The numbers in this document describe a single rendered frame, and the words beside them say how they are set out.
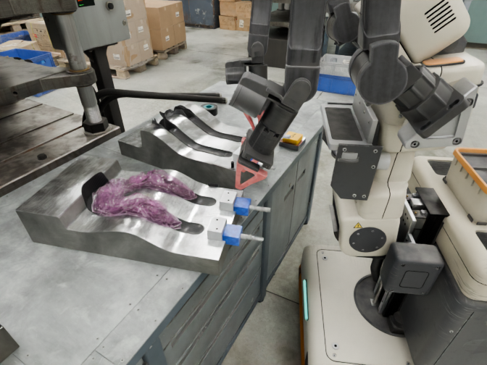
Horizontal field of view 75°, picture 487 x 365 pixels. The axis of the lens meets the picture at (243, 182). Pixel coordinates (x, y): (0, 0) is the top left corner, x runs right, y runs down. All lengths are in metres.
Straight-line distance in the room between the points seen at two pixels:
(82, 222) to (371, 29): 0.73
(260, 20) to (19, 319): 0.91
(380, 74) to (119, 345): 0.67
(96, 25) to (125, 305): 1.19
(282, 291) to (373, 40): 1.37
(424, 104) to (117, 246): 0.70
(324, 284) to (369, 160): 0.75
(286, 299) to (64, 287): 1.13
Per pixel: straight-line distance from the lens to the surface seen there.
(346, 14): 0.98
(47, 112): 1.81
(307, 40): 0.57
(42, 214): 0.88
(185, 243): 0.76
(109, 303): 0.78
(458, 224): 1.05
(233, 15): 7.78
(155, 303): 0.75
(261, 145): 0.63
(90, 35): 1.59
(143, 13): 5.10
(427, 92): 0.63
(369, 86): 0.58
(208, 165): 0.97
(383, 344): 1.35
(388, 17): 0.59
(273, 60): 5.07
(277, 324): 1.63
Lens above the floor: 1.41
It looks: 36 degrees down
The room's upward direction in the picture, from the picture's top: straight up
